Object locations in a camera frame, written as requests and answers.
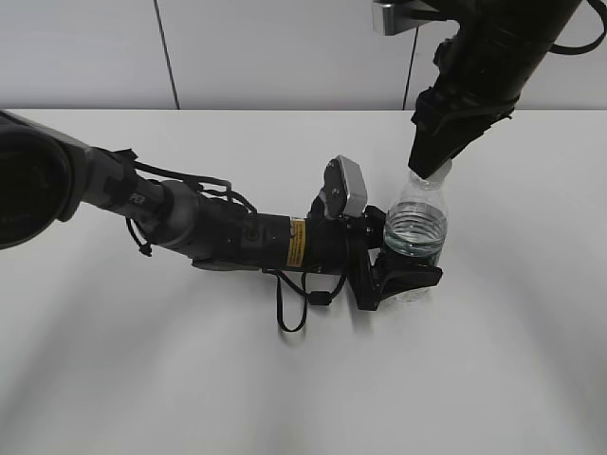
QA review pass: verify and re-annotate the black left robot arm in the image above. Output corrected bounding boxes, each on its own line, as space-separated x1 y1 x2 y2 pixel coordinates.
1 112 442 311

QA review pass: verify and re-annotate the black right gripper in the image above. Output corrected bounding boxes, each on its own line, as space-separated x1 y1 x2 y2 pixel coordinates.
408 18 555 178

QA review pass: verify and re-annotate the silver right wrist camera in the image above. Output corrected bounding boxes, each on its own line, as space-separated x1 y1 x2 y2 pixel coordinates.
372 1 454 36

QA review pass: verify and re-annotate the clear water bottle green label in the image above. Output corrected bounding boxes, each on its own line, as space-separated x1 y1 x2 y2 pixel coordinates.
381 169 450 304

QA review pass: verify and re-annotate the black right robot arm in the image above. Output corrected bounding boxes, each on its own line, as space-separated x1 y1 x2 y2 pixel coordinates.
408 1 579 178

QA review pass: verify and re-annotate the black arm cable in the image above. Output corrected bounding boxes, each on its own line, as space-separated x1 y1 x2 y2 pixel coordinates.
263 267 347 333
549 0 607 54

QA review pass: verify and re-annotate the white green bottle cap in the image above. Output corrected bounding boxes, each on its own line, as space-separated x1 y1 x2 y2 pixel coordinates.
426 160 452 185

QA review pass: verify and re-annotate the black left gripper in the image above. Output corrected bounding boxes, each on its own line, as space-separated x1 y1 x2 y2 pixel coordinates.
303 205 443 311

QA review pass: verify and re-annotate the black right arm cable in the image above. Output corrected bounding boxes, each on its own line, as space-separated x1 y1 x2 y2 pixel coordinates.
549 0 607 54

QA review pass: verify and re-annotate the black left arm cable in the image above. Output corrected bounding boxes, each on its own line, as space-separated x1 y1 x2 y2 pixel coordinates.
263 267 347 333

